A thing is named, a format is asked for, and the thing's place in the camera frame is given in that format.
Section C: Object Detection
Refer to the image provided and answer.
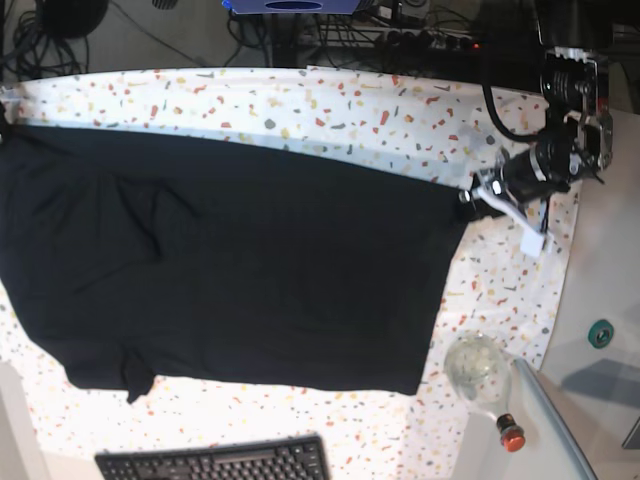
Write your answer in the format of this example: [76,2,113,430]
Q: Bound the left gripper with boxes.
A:
[457,139,573,220]

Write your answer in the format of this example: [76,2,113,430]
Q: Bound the black t-shirt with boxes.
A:
[1,125,465,400]

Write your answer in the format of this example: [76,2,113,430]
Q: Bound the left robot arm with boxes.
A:
[458,1,639,221]

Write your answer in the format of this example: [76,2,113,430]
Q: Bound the terrazzo pattern tablecloth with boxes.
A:
[1,68,579,479]

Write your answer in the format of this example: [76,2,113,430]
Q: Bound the green tape roll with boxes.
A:
[587,319,615,349]

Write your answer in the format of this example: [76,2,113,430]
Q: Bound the black power strip red light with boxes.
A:
[376,29,482,52]

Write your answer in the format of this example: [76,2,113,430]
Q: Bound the clear plastic bottle orange cap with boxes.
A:
[444,333,526,453]

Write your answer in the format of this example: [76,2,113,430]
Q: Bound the grey laptop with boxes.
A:
[514,359,639,479]

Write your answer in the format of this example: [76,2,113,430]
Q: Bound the blue box with oval hole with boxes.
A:
[222,0,374,15]

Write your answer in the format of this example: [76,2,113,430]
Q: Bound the black computer keyboard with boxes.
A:
[94,436,331,480]

